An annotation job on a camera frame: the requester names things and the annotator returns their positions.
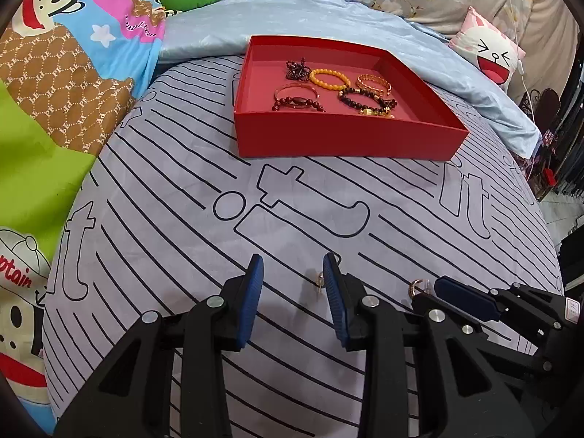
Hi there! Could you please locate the red cardboard box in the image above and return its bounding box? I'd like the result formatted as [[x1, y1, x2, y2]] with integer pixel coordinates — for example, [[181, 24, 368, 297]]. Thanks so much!
[[233, 35, 470, 162]]

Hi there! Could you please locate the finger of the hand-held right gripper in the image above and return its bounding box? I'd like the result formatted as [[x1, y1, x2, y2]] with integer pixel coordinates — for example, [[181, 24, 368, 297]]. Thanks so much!
[[411, 293, 554, 375], [433, 276, 569, 334]]

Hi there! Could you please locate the wide gold bangle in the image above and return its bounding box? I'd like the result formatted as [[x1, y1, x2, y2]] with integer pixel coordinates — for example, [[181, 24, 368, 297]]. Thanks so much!
[[357, 74, 393, 96]]

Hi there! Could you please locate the light blue blanket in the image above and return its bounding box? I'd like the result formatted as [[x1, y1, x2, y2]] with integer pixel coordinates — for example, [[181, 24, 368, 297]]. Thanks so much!
[[157, 0, 541, 156]]

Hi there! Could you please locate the dark brown bead bracelet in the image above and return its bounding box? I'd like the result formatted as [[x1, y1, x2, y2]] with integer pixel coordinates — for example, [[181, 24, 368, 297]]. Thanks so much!
[[337, 88, 399, 118]]

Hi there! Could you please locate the white cable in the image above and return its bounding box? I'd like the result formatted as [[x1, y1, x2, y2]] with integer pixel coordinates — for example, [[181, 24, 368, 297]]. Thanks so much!
[[502, 0, 537, 115]]

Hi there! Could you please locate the pink cartoon cat pillow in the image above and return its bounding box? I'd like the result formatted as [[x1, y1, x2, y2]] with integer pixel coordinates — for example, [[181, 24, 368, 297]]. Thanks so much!
[[447, 7, 525, 92]]

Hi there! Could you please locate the dark red bead bracelet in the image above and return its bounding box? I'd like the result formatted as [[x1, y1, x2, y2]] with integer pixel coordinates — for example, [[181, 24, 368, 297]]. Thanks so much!
[[275, 93, 327, 113]]

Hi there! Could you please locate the cartoon monkey printed blanket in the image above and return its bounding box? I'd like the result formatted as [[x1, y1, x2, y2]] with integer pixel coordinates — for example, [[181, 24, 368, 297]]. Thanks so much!
[[0, 0, 167, 420]]

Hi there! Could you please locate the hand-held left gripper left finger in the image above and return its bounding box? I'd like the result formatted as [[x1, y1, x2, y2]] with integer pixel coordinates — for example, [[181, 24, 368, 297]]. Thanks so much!
[[55, 253, 265, 438]]

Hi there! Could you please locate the thin gold bangle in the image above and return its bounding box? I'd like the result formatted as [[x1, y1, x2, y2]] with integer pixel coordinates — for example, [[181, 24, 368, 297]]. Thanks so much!
[[274, 83, 320, 110]]

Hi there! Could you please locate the orange bead bracelet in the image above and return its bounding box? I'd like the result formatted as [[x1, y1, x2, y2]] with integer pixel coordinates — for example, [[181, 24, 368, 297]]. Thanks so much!
[[309, 68, 351, 92]]

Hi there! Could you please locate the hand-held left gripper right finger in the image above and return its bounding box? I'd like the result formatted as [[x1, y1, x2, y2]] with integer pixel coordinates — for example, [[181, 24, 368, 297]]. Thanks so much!
[[322, 252, 534, 438]]

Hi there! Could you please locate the purple small bead bracelet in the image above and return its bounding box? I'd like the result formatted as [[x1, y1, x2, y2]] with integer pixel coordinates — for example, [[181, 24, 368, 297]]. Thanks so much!
[[285, 58, 312, 80]]

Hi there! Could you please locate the beige cloth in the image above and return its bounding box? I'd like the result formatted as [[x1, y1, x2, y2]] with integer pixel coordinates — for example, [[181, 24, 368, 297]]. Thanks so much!
[[525, 0, 580, 101]]

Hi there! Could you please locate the dark metal chair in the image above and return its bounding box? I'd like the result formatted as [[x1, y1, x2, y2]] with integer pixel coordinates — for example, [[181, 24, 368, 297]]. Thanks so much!
[[525, 89, 562, 131]]

